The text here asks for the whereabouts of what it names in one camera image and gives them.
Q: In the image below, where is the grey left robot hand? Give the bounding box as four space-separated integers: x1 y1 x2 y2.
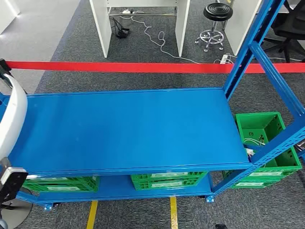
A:
0 157 11 177

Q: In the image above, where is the white plastic shell part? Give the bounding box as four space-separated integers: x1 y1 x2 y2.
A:
0 74 29 160

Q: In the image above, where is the blue metal shelf rack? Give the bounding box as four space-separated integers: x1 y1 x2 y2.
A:
0 0 305 212

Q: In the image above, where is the red barrier belt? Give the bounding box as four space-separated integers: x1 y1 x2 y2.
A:
6 61 305 74

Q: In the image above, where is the white desk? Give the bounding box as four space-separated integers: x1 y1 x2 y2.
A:
89 0 191 58

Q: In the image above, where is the small black floor device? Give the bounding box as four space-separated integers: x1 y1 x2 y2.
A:
111 17 130 39

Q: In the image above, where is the black round stool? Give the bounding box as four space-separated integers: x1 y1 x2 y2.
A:
194 2 233 52

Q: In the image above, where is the white cabinet panel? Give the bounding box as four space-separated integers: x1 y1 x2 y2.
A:
224 0 263 57

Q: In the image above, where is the black office chair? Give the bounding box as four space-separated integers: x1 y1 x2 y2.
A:
263 0 305 63

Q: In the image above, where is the black stanchion post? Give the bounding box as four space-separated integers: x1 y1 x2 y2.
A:
0 58 28 95

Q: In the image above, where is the white floor cable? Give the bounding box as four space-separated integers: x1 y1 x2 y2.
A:
119 11 200 65

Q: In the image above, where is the thin white cable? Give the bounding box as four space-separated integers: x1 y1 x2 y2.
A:
243 137 266 146

